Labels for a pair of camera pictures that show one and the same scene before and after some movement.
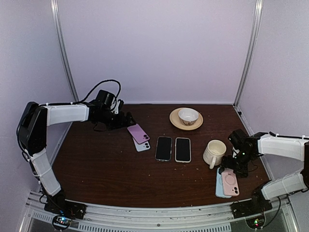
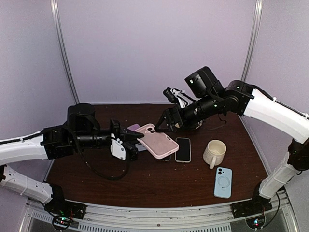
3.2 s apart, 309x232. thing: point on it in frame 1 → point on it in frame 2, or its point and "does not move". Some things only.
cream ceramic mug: x=214 y=152 does not move
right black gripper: x=227 y=163 → x=169 y=113
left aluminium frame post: x=55 y=6 does not move
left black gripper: x=121 y=123 → x=125 y=134
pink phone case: x=230 y=183 → x=159 y=144
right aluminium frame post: x=258 y=21 does not move
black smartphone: x=183 y=149 does not move
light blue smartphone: x=142 y=147 does not move
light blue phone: x=219 y=188 does not move
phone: x=182 y=161 does not move
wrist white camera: x=116 y=109 → x=117 y=148
